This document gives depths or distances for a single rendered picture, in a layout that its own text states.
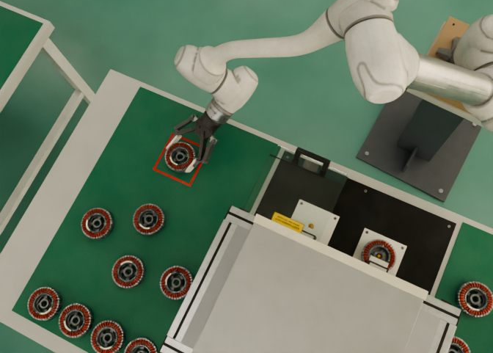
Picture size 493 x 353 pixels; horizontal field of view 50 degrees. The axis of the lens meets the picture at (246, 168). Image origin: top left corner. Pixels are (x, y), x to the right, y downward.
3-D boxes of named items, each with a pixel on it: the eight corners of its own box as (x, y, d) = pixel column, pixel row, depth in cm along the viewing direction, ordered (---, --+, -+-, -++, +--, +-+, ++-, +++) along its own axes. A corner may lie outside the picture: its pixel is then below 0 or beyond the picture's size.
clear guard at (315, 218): (278, 144, 166) (277, 138, 160) (348, 175, 161) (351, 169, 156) (233, 237, 158) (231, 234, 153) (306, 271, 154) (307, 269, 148)
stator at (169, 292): (199, 274, 181) (196, 272, 178) (185, 304, 179) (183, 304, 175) (169, 262, 183) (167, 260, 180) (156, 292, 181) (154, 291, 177)
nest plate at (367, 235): (364, 228, 180) (364, 227, 178) (406, 246, 177) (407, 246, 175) (347, 268, 176) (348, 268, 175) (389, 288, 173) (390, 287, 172)
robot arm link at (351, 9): (320, -2, 144) (329, 41, 140) (373, -41, 131) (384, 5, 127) (351, 12, 152) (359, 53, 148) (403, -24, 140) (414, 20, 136)
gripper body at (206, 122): (201, 107, 183) (185, 126, 186) (216, 125, 180) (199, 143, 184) (212, 108, 189) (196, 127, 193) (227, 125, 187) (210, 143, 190)
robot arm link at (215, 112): (225, 113, 177) (214, 125, 180) (238, 114, 185) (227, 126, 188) (209, 95, 180) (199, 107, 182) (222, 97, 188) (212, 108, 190)
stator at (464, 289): (462, 276, 174) (466, 274, 171) (495, 292, 172) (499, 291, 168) (450, 307, 172) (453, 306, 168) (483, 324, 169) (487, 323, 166)
